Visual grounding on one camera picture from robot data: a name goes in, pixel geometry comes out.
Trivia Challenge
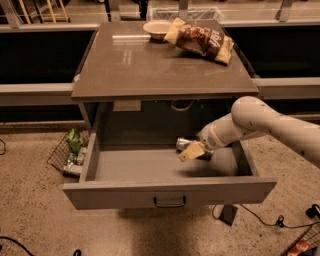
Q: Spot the wooden chair frame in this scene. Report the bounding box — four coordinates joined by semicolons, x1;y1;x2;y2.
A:
16;0;71;24

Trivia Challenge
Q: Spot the white ceramic bowl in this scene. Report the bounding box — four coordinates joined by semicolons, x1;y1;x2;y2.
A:
143;20;171;40

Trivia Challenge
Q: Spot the black floor cable right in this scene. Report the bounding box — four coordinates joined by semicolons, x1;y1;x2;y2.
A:
239;203;320;230

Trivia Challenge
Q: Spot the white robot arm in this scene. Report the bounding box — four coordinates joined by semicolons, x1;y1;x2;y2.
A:
179;96;320;167

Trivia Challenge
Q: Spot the brown yellow chip bag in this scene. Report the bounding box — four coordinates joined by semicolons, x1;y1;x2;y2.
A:
164;18;234;65

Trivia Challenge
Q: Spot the orange snack bag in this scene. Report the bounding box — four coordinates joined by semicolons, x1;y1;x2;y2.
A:
286;240;311;256

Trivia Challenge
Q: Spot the black drawer handle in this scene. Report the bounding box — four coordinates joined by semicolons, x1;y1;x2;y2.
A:
153;196;187;209

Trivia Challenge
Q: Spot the black wire basket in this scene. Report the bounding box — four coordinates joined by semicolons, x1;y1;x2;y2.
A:
280;224;320;256
47;129;89;178

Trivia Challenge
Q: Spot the clear plastic bin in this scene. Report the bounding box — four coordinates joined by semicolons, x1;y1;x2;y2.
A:
146;7;223;21

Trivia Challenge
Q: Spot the grey open top drawer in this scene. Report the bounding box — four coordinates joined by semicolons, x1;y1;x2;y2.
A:
62;101;278;211

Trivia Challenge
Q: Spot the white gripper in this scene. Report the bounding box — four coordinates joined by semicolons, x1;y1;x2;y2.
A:
179;123;224;162

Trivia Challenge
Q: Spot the black wire basket left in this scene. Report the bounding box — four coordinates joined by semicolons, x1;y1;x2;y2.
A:
47;129;89;178

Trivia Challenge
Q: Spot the black floor cable left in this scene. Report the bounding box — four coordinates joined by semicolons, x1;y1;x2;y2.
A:
0;226;82;256

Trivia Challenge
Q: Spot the silver blue redbull can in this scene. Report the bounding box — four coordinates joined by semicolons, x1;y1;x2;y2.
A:
176;138;212;161

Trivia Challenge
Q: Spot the silver can in basket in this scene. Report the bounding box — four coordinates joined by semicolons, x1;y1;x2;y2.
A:
63;153;83;176

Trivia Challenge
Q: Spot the green snack bag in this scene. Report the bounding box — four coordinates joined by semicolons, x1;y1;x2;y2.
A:
66;129;83;154

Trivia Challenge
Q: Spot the black floor cable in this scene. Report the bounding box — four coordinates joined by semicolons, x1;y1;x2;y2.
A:
239;203;320;230
0;226;82;256

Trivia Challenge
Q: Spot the black wire basket right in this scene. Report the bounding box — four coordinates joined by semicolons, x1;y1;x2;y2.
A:
280;224;320;256

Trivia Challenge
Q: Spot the grey cabinet with top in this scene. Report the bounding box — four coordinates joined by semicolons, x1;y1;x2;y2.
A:
72;22;258;149

